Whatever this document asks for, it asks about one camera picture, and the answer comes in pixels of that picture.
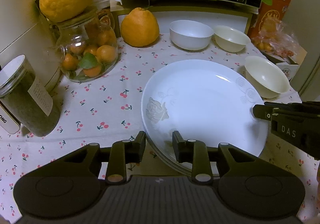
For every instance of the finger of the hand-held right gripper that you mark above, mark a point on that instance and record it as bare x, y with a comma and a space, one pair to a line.
261, 112
295, 106

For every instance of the white floral plate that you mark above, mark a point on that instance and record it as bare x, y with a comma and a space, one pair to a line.
205, 94

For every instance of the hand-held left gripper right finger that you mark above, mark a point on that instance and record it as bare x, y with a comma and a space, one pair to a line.
176, 147

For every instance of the cherry print tablecloth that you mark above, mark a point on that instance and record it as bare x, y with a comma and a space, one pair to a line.
100, 104

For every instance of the glass mug with label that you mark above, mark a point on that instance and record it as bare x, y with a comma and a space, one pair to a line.
106, 17

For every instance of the orange cardboard box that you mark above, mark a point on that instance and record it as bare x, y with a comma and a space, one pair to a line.
272, 11

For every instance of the white microwave stand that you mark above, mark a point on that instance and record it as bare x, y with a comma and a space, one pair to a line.
205, 17

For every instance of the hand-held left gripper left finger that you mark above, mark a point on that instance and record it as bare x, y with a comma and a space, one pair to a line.
142, 147

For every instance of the white air fryer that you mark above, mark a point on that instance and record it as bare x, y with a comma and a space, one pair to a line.
15, 13

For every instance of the dark jar with metal lid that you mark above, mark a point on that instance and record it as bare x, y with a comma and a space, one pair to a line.
30, 114

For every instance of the white cardboard box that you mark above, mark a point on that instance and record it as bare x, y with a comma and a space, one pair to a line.
287, 70

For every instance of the white bowl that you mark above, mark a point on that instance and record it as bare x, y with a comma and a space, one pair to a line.
191, 36

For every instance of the cream bowl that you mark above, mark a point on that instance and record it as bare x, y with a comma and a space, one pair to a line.
265, 76
232, 38

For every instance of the glass jar of kumquats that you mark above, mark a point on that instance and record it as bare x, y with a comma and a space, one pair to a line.
82, 46

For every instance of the plastic bag of fruit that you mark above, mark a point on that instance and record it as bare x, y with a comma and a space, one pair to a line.
275, 38

